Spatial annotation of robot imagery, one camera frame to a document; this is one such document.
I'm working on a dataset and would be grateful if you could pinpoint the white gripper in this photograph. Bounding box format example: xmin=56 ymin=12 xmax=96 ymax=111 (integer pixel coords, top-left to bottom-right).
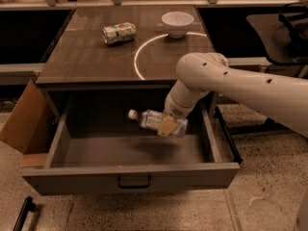
xmin=158 ymin=99 xmax=193 ymax=137

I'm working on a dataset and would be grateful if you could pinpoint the clear plastic water bottle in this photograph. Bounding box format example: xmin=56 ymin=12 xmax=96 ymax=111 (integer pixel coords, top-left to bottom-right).
xmin=128 ymin=110 xmax=188 ymax=137

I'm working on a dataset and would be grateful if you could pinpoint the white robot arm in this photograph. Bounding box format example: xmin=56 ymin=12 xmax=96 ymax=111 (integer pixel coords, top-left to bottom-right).
xmin=164 ymin=53 xmax=308 ymax=138

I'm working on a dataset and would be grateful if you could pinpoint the open grey top drawer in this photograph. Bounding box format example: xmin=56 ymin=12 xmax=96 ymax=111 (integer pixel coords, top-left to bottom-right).
xmin=22 ymin=95 xmax=240 ymax=195

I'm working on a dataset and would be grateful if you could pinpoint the grey cabinet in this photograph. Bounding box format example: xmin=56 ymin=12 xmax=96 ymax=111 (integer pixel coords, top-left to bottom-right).
xmin=37 ymin=5 xmax=215 ymax=116

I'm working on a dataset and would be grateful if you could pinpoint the white bowl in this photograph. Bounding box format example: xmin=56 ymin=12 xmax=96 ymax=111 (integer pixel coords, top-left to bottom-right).
xmin=162 ymin=12 xmax=194 ymax=39

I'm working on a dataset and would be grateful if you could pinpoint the crushed green white can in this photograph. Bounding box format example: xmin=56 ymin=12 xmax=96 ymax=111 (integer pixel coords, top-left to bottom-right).
xmin=102 ymin=22 xmax=137 ymax=45

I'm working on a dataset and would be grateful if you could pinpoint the brown cardboard box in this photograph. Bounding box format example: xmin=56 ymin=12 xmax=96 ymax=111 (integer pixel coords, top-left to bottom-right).
xmin=0 ymin=80 xmax=54 ymax=167

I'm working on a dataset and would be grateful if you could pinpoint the dark office chair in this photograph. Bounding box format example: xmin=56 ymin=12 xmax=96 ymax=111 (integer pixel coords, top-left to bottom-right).
xmin=246 ymin=1 xmax=308 ymax=65

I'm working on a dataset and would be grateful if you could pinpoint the black bar on floor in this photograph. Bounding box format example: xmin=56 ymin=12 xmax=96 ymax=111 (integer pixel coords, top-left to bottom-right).
xmin=13 ymin=196 xmax=35 ymax=231

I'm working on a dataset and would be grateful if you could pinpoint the black drawer handle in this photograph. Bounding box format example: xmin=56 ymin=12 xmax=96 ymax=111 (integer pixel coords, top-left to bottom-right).
xmin=117 ymin=176 xmax=152 ymax=190

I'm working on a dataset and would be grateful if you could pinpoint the black drawer slide rail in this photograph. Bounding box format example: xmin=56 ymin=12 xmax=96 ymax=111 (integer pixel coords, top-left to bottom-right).
xmin=215 ymin=107 xmax=243 ymax=165

